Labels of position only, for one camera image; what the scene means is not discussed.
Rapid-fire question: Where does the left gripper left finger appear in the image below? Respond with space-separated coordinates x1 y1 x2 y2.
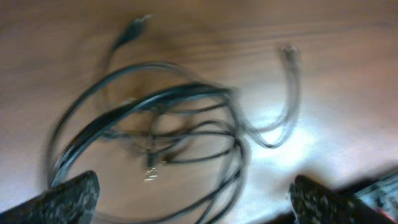
1 170 100 224

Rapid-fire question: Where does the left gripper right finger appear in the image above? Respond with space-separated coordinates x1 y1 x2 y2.
289 175 395 224

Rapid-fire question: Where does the black cable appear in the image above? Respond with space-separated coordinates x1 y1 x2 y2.
45 14 249 224
102 43 302 184

